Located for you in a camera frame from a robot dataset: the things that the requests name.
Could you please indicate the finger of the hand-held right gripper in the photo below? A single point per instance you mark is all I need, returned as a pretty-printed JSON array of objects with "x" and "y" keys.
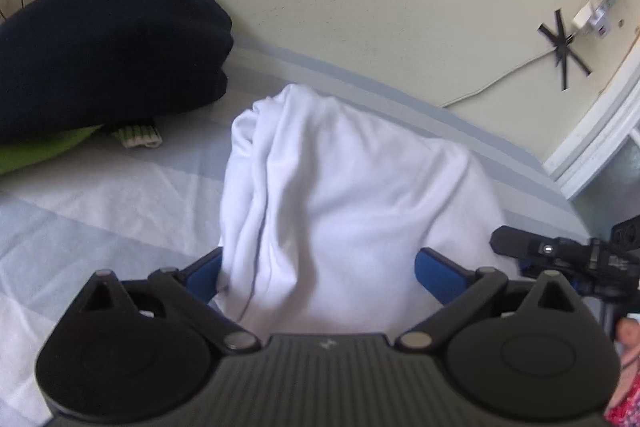
[
  {"x": 529, "y": 268},
  {"x": 535, "y": 247}
]

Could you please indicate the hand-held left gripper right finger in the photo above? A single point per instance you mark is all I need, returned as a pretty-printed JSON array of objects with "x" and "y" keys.
[{"x": 440, "y": 276}]

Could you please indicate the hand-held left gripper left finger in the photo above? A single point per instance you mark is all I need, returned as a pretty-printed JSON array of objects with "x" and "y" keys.
[{"x": 202, "y": 277}]

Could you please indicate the white printed t-shirt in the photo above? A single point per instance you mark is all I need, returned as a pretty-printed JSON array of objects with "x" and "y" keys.
[{"x": 350, "y": 207}]

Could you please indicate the person's right hand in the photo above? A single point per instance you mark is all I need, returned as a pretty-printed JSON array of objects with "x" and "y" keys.
[{"x": 627, "y": 334}]

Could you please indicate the blue and white bedsheet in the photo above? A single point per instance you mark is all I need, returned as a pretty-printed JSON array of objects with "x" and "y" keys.
[{"x": 110, "y": 207}]

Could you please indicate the red patterned cloth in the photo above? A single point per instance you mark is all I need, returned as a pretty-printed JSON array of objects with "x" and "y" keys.
[{"x": 625, "y": 407}]

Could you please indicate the green striped white cloth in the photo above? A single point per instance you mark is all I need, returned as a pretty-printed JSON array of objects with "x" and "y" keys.
[{"x": 137, "y": 136}]

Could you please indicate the black tape cross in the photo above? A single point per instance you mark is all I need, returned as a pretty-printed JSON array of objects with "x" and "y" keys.
[{"x": 564, "y": 49}]

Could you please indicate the green folded towel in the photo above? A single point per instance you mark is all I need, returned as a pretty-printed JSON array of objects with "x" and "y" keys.
[{"x": 40, "y": 152}]

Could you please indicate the white power strip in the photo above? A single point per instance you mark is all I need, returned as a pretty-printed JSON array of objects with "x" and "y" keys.
[{"x": 595, "y": 17}]

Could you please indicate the dark navy folded cloth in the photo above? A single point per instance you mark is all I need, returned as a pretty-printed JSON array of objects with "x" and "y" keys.
[{"x": 110, "y": 42}]

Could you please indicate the white window frame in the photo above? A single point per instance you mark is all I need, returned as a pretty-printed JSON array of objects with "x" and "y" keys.
[{"x": 600, "y": 122}]

